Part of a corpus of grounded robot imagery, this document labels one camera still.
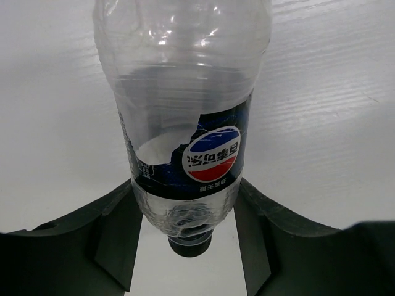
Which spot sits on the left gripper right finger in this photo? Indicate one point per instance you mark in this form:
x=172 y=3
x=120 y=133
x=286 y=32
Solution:
x=284 y=253

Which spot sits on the pepsi bottle black cap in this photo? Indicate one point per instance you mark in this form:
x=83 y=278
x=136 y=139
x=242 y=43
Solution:
x=183 y=75

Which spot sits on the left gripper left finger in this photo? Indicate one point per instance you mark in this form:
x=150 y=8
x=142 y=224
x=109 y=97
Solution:
x=90 y=251

